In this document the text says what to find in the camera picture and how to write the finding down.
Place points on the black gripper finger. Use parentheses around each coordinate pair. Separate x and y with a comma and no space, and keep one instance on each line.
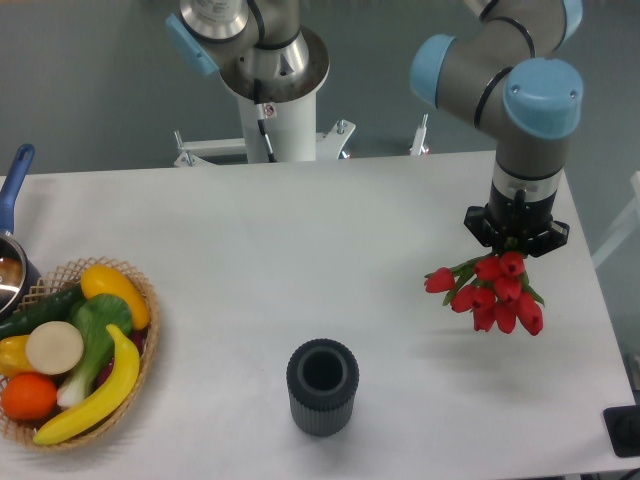
(480,223)
(553,236)

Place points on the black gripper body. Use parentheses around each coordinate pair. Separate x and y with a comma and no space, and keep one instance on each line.
(515,215)

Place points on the red tulip bouquet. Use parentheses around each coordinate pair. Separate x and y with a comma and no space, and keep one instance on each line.
(494,289)

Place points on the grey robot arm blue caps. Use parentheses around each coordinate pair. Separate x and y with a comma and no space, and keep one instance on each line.
(505,82)

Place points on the right white table clamp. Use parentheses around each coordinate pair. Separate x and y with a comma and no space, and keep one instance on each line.
(418,146)

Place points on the white table clamp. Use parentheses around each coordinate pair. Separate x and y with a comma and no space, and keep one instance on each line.
(418,146)
(209,152)
(331,145)

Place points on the middle white table clamp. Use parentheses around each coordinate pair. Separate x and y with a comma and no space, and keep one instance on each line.
(331,145)

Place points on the black device at edge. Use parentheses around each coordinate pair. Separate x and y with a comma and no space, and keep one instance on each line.
(622,424)

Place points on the dark grey ribbed vase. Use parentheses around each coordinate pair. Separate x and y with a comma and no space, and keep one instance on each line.
(322,379)

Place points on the left white table clamp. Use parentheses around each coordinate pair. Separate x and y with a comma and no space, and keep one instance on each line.
(209,152)

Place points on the dark red fruit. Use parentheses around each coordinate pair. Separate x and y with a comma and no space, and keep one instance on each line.
(138,338)

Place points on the yellow banana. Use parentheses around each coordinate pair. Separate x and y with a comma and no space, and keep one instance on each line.
(103,401)

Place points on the green bok choy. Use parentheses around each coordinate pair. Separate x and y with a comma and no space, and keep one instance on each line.
(91,320)

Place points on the green cucumber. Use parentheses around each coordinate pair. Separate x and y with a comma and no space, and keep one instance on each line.
(54,307)

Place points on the beige round disc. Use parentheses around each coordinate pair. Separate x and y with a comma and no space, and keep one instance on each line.
(54,348)

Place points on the orange fruit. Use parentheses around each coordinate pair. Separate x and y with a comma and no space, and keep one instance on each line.
(29,396)

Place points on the yellow bell pepper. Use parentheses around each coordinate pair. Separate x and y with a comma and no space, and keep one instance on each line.
(13,358)

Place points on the woven wicker basket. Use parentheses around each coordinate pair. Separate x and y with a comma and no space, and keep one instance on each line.
(62,277)

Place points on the white frame at right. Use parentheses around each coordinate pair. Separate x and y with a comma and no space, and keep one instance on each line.
(625,223)

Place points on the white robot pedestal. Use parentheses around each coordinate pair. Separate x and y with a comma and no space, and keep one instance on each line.
(290,127)

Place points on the blue handled saucepan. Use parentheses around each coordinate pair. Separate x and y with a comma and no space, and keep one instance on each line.
(18,274)

